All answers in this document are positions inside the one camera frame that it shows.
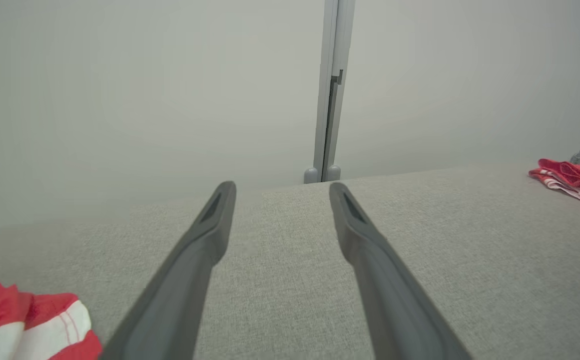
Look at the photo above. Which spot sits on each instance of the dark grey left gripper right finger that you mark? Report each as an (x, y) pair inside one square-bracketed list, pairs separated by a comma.
[(390, 300)]

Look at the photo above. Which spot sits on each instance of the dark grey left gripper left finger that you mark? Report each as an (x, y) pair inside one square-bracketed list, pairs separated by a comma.
[(179, 290)]

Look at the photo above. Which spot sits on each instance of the grey partition post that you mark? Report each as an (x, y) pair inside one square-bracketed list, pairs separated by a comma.
[(331, 90)]

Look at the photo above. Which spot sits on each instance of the red shorts with white stripe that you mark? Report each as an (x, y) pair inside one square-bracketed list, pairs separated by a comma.
[(14, 320)]

